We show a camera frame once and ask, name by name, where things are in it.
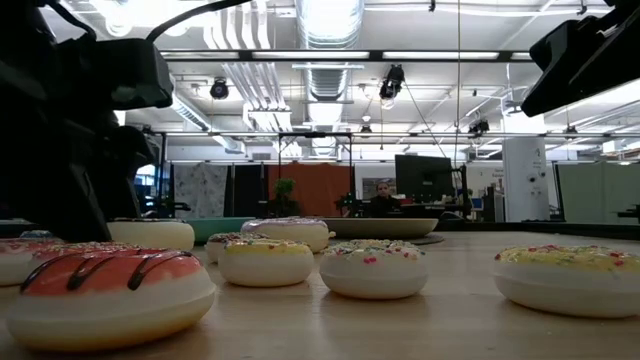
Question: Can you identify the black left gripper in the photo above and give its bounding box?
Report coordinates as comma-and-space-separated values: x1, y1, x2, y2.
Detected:
19, 42, 159, 244

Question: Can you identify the large chocolate glazed donut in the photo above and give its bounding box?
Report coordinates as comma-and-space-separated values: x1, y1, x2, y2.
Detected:
106, 217, 196, 252

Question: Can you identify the small orange dark-striped donut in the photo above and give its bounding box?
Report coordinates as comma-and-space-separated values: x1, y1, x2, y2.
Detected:
7, 248, 217, 353

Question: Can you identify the small chocolate sprinkled donut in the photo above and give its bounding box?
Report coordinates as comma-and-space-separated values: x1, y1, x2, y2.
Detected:
205, 231, 271, 265

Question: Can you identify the small yellow sprinkled donut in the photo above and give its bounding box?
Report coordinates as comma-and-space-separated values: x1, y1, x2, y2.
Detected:
492, 243, 640, 320
217, 238, 316, 289

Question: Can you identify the large purple glazed donut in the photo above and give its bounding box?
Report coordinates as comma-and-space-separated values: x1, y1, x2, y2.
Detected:
240, 217, 337, 254

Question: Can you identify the small white sprinkled donut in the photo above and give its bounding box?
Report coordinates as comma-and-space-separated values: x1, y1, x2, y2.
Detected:
318, 239, 430, 301

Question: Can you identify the grey patterned cloth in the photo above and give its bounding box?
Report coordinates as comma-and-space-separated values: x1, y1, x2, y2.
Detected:
173, 163, 229, 220

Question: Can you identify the pale green partition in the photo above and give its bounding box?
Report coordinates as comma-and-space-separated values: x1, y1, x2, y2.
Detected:
556, 161, 640, 225

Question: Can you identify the teal plate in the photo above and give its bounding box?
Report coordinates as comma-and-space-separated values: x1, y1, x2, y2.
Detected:
186, 216, 257, 245

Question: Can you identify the green potted plant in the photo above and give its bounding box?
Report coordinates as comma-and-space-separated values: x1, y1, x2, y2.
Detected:
269, 178, 302, 218

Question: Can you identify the black computer monitor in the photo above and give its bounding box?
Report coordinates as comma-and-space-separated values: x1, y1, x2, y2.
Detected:
394, 154, 455, 202

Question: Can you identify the orange curtain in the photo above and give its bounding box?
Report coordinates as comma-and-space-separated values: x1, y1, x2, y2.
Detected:
267, 163, 354, 218

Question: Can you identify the grey round woven mat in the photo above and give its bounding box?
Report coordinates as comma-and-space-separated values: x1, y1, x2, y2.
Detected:
399, 231, 446, 247

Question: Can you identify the person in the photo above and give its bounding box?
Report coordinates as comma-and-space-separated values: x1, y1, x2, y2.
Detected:
368, 180, 401, 219

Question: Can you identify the beige plate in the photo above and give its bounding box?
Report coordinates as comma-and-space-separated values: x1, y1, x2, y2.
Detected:
327, 216, 440, 240

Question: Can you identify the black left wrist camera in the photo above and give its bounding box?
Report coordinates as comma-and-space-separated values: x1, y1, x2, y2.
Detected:
94, 38, 174, 110

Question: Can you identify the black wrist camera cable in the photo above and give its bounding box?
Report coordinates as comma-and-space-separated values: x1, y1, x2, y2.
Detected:
144, 0, 254, 44

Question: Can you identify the black overhead frame bar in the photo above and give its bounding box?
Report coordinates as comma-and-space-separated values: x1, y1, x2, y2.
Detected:
159, 48, 532, 63

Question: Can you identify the silver ceiling duct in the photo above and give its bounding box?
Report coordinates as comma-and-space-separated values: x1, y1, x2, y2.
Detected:
294, 0, 366, 157

